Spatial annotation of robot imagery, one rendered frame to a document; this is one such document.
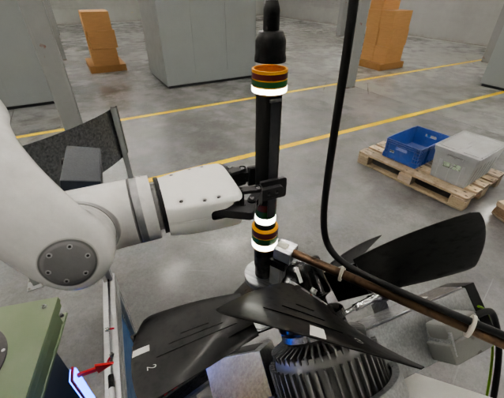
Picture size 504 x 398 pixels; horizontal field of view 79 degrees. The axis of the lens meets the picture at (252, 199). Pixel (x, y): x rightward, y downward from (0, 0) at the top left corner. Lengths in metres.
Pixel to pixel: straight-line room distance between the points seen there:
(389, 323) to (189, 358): 0.41
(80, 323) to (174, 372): 1.73
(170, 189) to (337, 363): 0.42
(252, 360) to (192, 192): 0.46
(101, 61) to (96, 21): 0.80
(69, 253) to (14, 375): 0.66
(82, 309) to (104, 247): 2.06
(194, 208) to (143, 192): 0.06
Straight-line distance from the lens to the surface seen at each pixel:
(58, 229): 0.31
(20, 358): 0.97
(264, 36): 0.38
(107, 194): 0.39
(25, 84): 6.53
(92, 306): 2.37
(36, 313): 1.04
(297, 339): 0.65
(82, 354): 2.18
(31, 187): 0.32
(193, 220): 0.38
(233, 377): 0.78
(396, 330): 0.77
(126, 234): 0.39
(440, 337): 0.79
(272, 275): 0.55
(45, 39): 4.66
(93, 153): 1.23
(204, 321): 0.66
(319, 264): 0.49
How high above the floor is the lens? 1.72
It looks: 35 degrees down
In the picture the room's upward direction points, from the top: straight up
